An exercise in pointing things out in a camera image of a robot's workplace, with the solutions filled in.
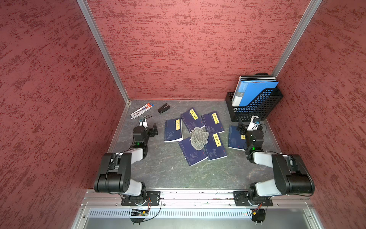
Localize blue book Zhuangzi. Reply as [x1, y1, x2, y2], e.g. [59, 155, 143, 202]
[164, 118, 183, 143]

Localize blue book Hanfeizi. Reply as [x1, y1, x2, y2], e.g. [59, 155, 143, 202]
[204, 131, 228, 161]

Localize grey knitted cloth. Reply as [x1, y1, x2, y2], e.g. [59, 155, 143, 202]
[191, 127, 209, 151]

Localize blue book Shijing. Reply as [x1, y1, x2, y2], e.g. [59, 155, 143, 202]
[178, 137, 208, 167]

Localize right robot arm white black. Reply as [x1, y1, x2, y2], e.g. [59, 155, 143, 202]
[234, 116, 315, 209]

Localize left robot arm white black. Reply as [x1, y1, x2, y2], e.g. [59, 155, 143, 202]
[93, 124, 161, 206]

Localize blue book Mengxi Bitan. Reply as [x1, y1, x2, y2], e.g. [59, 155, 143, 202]
[228, 126, 247, 151]

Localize blue book Yuewei notes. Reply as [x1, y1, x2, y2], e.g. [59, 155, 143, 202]
[201, 111, 225, 133]

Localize blue book Tang poems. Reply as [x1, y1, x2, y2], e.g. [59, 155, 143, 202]
[180, 107, 205, 133]

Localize white red pen package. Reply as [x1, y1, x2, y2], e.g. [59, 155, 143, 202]
[130, 103, 154, 120]

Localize black stapler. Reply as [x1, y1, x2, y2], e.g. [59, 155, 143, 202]
[158, 103, 170, 114]

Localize black mesh file holder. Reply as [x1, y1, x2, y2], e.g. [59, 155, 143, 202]
[226, 88, 283, 122]

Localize blue folder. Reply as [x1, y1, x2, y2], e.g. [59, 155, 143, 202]
[232, 80, 278, 107]

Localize dark folders behind blue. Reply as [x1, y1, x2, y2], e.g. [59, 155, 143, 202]
[240, 73, 276, 82]

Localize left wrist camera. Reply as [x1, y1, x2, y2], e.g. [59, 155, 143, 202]
[139, 119, 148, 128]

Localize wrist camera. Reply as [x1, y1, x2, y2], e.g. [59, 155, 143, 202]
[139, 119, 148, 128]
[247, 115, 261, 131]

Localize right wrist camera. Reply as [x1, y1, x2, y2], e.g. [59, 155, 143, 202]
[247, 115, 261, 131]

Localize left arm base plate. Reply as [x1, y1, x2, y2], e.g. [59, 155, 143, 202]
[121, 191, 161, 207]

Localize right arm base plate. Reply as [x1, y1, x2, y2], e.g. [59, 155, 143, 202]
[233, 191, 273, 208]

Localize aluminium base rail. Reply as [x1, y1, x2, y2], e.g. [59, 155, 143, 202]
[72, 189, 323, 229]

